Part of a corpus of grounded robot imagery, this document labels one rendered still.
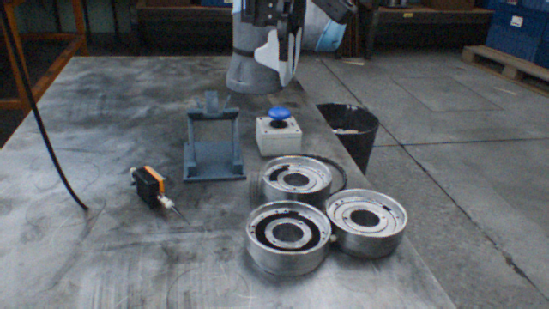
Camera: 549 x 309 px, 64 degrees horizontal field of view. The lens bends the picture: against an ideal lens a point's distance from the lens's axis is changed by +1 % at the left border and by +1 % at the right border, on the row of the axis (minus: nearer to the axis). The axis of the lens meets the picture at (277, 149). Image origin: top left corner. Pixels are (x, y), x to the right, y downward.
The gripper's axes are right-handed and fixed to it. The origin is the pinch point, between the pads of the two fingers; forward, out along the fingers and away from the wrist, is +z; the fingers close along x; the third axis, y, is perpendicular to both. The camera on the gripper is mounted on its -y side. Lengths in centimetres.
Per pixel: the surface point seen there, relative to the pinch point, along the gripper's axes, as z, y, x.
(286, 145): 12.6, 0.0, -0.9
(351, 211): 11.8, -14.7, 15.3
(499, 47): 75, -81, -397
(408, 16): 52, 5, -374
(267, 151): 13.6, 3.0, 1.0
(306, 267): 13.0, -12.0, 26.6
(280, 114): 7.4, 1.9, -1.8
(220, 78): 14.5, 29.1, -32.9
